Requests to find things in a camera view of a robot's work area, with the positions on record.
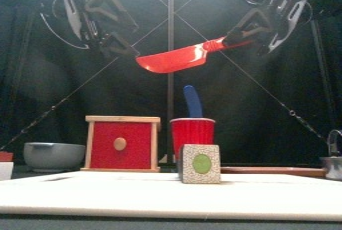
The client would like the red plastic cup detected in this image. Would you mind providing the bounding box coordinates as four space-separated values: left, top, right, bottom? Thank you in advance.
168 117 216 162

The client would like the blue plastic utensil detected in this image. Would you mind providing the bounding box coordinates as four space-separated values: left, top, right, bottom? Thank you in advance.
181 84 204 119

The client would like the red plastic toy knife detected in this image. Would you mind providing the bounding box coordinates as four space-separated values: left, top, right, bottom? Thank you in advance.
135 35 255 75

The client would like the silver metal pot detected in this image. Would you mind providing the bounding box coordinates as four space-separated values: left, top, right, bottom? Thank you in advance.
319 129 342 181

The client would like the grey vertical frame pole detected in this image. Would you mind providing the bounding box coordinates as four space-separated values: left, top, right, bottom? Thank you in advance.
165 0 176 165

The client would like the red and white container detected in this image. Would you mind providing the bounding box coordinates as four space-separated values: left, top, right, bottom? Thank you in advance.
0 151 14 182

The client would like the toy sushi roll green centre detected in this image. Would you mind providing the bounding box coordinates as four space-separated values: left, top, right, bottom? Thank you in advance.
176 143 221 185

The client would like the white cutting board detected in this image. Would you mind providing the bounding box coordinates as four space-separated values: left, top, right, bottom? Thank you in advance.
0 170 342 223

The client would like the grey bowl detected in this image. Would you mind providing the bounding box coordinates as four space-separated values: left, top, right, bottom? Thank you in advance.
21 141 87 173

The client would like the thin diagonal brace wire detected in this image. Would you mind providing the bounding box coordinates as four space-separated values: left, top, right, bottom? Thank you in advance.
128 0 328 142
0 0 251 152

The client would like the brown wooden board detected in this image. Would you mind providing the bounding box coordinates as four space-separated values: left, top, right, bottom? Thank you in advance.
219 166 327 179

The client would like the wooden box with red drawer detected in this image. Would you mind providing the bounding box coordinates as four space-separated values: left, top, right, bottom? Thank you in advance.
80 114 163 173

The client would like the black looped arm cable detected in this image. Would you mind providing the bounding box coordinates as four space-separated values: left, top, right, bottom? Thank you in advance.
38 0 91 51

